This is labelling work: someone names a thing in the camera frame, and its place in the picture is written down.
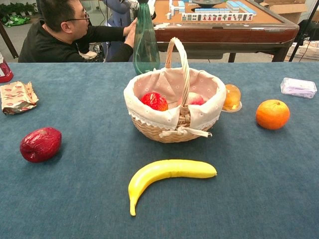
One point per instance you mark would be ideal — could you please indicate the orange toy fruit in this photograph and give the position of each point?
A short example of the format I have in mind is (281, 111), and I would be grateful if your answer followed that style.
(272, 114)

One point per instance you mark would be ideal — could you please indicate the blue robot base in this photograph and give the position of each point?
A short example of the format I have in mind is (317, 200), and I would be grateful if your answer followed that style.
(119, 15)

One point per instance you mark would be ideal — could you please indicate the wicker basket with cloth liner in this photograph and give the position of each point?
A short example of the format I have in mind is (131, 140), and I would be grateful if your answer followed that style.
(149, 129)

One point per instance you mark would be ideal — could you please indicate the red toy strawberry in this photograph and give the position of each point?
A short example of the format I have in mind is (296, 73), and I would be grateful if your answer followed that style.
(154, 101)

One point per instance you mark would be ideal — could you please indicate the pink toy peach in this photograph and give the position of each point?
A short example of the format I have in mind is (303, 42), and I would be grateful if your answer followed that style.
(197, 99)

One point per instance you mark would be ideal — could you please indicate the yellow toy banana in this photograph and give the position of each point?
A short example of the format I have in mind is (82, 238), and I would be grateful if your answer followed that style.
(162, 171)

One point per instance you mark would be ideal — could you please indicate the green plastic spray bottle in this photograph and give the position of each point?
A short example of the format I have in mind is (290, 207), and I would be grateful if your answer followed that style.
(145, 49)

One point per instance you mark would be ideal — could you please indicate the orange in plastic cup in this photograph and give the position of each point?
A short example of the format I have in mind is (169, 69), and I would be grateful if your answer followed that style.
(233, 97)

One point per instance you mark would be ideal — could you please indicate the blue table cloth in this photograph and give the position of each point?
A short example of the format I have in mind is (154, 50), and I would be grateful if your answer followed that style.
(87, 186)

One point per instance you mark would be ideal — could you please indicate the brown mahjong table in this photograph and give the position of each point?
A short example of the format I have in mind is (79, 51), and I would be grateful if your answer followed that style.
(211, 32)

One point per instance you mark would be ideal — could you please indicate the row of face-up mahjong tiles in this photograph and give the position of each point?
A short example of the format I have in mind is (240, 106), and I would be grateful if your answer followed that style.
(216, 17)

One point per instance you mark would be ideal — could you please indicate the dark red toy jujube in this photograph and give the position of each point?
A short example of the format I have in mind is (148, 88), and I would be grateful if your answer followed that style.
(41, 145)

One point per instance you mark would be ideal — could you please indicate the man in black sweater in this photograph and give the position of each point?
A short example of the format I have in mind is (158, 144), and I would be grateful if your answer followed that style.
(49, 47)

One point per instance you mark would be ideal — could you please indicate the clear plastic box purple contents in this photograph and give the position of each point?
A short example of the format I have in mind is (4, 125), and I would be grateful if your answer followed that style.
(298, 87)

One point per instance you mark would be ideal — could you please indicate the snack wrapper with red lips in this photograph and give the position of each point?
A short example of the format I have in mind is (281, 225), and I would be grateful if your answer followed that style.
(17, 97)

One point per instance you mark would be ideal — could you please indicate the red drink bottle white cap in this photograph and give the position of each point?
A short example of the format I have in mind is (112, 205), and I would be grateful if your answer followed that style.
(5, 72)

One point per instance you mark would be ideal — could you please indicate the white plastic crate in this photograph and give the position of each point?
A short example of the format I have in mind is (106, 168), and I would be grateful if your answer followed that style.
(309, 51)

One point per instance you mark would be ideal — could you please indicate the black tripod stand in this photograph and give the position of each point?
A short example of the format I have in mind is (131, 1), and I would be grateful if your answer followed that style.
(302, 32)

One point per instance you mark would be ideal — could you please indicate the cardboard box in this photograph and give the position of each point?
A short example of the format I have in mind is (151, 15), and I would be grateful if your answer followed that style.
(289, 10)

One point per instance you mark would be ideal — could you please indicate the green potted plant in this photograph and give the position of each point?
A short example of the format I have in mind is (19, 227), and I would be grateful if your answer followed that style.
(17, 11)

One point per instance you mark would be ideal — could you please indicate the wall of blue-backed mahjong tiles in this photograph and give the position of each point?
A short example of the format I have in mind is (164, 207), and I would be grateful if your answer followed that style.
(211, 10)

